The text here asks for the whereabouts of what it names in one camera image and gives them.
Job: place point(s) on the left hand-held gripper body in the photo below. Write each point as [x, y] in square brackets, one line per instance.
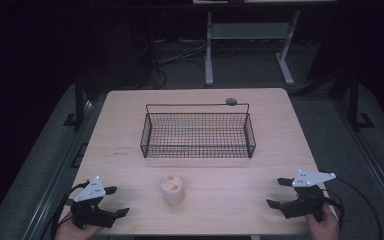
[87, 210]

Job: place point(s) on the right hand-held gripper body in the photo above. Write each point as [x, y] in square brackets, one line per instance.
[308, 201]

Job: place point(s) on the person's left hand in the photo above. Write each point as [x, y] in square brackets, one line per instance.
[70, 232]

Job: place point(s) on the person's right hand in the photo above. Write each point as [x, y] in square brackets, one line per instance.
[326, 230]

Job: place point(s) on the grey round disc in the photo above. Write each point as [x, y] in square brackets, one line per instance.
[231, 101]

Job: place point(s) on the aluminium rail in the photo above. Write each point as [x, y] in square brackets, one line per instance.
[60, 170]
[373, 160]

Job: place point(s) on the black stand post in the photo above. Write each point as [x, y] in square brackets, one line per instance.
[354, 100]
[79, 100]

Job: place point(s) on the white metal stand frame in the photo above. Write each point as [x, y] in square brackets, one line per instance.
[248, 31]

